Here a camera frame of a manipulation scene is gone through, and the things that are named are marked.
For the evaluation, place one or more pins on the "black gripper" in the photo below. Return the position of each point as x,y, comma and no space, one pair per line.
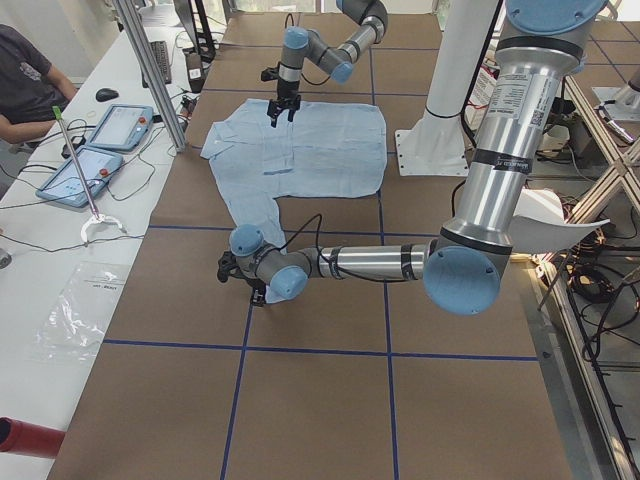
286,91
258,296

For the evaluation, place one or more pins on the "light blue button shirt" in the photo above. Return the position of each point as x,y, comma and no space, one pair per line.
329,150

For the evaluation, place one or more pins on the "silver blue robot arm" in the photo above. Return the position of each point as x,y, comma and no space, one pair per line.
493,216
300,44

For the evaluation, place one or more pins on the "black keyboard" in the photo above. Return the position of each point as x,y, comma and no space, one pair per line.
161,56

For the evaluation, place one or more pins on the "blue teach pendant far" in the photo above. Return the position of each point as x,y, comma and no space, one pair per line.
121,128

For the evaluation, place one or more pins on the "blue teach pendant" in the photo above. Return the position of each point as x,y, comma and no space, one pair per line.
121,128
64,186

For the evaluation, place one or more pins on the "reacher grabber stick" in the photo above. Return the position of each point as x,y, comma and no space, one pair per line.
96,217

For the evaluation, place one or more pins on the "black computer mouse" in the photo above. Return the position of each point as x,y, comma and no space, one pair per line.
106,94

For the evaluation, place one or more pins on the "clear plastic bag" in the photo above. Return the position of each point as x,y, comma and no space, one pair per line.
76,325

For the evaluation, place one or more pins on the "blue teach pendant near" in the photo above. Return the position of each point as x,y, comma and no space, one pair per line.
64,186

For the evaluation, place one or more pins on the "seated person dark shirt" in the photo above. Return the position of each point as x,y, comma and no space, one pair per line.
31,86

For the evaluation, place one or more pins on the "red cylinder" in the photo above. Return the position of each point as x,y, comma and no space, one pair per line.
27,439

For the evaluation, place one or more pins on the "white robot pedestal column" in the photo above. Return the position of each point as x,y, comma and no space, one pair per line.
435,145

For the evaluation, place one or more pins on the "grey aluminium frame post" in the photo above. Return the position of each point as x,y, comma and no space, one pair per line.
133,26

